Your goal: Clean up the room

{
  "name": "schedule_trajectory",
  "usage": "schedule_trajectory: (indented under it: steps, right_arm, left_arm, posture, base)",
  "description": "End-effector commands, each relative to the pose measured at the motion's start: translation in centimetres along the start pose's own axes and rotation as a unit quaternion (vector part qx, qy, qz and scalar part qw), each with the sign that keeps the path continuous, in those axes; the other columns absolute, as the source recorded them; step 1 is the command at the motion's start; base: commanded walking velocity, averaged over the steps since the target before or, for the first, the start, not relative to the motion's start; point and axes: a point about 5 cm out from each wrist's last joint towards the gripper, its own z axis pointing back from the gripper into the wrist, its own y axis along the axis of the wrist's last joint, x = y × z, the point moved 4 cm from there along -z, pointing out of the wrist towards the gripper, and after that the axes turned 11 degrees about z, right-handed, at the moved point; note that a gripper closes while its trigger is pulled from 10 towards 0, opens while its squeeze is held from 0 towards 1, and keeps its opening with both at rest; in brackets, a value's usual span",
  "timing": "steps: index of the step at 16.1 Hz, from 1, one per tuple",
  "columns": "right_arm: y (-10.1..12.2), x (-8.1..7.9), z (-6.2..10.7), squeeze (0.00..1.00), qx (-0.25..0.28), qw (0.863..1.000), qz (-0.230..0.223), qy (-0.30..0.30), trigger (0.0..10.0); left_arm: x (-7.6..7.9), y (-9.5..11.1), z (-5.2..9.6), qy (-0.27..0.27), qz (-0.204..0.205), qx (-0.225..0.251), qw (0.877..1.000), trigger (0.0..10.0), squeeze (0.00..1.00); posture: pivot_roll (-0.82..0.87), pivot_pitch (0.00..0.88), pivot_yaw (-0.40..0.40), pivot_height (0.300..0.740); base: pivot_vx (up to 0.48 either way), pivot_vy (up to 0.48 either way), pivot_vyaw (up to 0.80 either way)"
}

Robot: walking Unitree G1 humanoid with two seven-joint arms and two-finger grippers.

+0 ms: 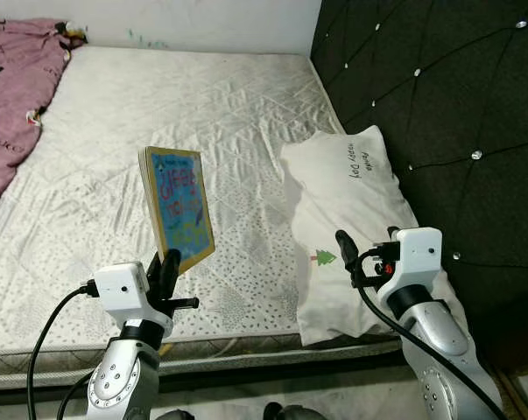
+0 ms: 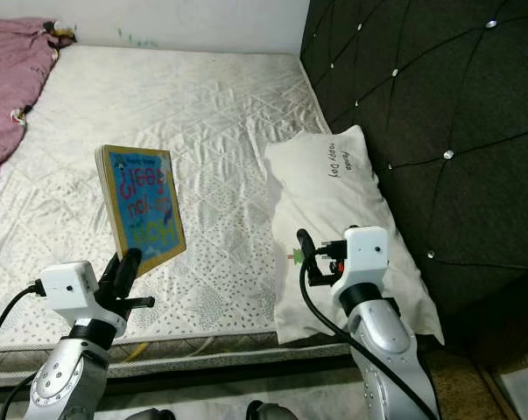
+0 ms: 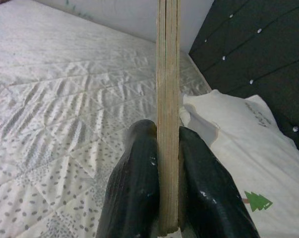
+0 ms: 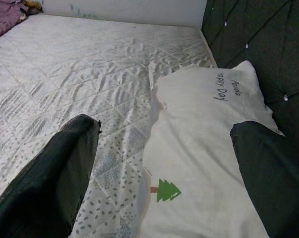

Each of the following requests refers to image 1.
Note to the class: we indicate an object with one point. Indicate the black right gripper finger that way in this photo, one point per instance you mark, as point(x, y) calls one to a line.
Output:
point(346, 247)
point(393, 232)

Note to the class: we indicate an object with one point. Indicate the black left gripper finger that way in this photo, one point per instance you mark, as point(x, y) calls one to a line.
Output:
point(172, 276)
point(154, 276)

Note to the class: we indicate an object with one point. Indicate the white printed pillow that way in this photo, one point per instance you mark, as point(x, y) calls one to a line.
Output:
point(342, 192)

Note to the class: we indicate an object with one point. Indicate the colourful children's board book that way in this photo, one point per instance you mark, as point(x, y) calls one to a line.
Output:
point(180, 206)

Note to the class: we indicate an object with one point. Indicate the pink cartoon mouse blanket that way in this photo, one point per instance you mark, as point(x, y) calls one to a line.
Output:
point(18, 87)

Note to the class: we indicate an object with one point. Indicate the dark bed base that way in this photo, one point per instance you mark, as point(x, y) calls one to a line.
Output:
point(246, 372)

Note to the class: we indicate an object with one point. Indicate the black tufted headboard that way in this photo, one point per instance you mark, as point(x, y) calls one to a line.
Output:
point(447, 87)

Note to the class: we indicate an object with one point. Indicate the grey right robot leg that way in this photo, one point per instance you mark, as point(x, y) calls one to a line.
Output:
point(297, 412)

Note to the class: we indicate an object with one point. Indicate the white quilted mattress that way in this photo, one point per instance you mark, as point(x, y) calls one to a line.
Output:
point(202, 105)

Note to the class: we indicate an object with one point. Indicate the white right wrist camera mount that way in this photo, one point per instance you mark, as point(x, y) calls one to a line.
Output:
point(418, 254)

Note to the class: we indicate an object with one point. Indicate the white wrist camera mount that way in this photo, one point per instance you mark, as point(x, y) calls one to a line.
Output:
point(418, 254)
point(122, 289)

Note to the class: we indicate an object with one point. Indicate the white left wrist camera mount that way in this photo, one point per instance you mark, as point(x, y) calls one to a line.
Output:
point(122, 289)

